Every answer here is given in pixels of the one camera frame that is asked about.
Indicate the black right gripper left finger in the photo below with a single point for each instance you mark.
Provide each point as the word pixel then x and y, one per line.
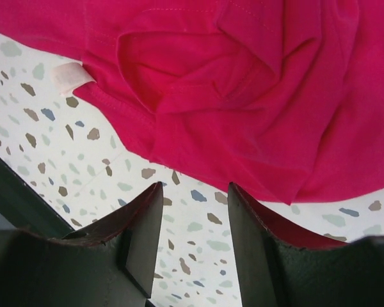
pixel 110 262

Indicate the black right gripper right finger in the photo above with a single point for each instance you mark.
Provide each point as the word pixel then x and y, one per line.
pixel 280 263

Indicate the magenta red t shirt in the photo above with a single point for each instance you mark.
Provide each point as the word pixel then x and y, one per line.
pixel 284 98

